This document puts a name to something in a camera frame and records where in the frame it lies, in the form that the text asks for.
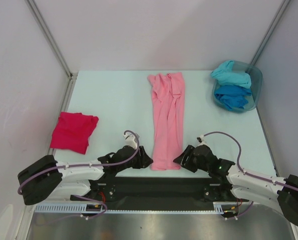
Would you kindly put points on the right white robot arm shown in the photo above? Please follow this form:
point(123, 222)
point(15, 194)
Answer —
point(278, 193)

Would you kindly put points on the light blue slotted cable duct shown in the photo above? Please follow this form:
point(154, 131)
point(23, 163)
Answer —
point(94, 208)

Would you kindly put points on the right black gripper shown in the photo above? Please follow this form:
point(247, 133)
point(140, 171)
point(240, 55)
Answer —
point(189, 157)

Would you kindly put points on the dark blue t shirt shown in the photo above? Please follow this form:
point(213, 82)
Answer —
point(232, 96)

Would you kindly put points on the aluminium frame post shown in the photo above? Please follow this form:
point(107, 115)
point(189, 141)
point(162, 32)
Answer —
point(42, 24)
point(271, 29)

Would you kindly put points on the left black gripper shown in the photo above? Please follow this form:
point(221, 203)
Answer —
point(143, 159)

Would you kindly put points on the pink t shirt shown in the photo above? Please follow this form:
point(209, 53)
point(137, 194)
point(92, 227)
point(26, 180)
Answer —
point(168, 100)

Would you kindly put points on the red folded t shirt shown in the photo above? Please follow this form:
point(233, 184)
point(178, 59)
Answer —
point(73, 131)

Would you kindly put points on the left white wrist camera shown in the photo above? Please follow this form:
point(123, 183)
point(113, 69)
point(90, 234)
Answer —
point(131, 139)

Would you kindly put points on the teal plastic bin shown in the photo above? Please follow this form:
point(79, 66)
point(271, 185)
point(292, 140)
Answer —
point(256, 84)

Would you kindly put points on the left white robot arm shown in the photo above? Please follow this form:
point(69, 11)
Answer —
point(48, 178)

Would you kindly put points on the left aluminium frame post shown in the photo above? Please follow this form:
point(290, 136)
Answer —
point(42, 24)

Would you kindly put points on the right aluminium frame post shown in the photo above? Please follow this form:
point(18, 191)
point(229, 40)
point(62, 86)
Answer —
point(271, 29)

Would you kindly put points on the light blue t shirt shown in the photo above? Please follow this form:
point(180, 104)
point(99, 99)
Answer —
point(225, 75)

